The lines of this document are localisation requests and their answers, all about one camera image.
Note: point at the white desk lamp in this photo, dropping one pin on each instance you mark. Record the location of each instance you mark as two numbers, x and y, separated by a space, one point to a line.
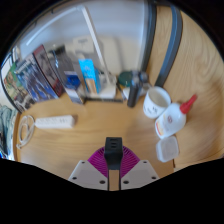
96 36

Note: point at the black electric shaver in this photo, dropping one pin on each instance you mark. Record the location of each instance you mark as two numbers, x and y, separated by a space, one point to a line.
135 90

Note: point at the small dark blue box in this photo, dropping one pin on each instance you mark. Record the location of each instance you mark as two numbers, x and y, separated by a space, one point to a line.
74 88

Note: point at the grey metal desk frame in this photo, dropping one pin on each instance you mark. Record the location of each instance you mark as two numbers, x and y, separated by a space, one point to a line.
171 46

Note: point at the clear plastic container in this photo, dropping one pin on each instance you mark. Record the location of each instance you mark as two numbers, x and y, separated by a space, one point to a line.
167 149

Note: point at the black charger block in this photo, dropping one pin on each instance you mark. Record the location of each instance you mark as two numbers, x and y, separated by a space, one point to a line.
113 153

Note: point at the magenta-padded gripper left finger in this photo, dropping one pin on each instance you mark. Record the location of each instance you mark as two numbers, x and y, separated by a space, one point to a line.
88 173

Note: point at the white red-capped lotion bottle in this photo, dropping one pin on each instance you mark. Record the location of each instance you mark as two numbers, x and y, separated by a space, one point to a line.
171 121

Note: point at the grey-green bedding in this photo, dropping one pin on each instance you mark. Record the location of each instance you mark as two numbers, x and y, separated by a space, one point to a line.
6 126

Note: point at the dark transparent water bottle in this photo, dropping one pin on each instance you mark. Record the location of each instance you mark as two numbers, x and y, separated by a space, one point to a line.
65 61

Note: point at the light blue card package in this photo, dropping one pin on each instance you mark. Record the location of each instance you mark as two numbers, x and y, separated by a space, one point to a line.
89 76

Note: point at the dark green round lid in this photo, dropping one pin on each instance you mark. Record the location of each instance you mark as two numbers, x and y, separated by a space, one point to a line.
125 79

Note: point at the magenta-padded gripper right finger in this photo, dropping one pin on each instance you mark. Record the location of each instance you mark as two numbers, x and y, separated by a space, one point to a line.
138 171

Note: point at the white power strip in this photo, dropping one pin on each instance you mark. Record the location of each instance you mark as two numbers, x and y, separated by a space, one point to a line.
55 122

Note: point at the green toy figure box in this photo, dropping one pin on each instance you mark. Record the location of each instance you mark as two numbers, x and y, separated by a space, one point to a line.
15 90

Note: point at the blue robot model kit box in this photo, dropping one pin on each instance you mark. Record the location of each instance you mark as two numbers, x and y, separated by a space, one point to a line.
36 81

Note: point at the white mug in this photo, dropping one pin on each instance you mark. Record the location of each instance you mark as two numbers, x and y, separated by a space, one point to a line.
155 103

